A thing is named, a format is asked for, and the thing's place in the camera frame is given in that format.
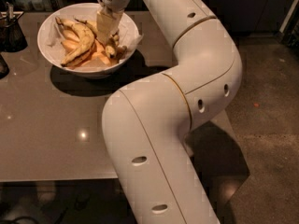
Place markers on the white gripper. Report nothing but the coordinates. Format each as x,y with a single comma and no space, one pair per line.
107,26

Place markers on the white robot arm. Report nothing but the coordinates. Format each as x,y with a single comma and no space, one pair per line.
145,122

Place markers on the white ceramic bowl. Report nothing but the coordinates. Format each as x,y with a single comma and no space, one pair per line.
90,70

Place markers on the white paper bowl liner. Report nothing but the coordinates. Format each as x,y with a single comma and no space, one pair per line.
129,28

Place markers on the dark object left edge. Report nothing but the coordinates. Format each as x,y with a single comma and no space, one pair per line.
4,69

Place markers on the dark cabinet front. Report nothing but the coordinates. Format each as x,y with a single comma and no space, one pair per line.
238,16

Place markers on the black wire mesh basket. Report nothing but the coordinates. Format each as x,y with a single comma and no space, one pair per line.
12,38

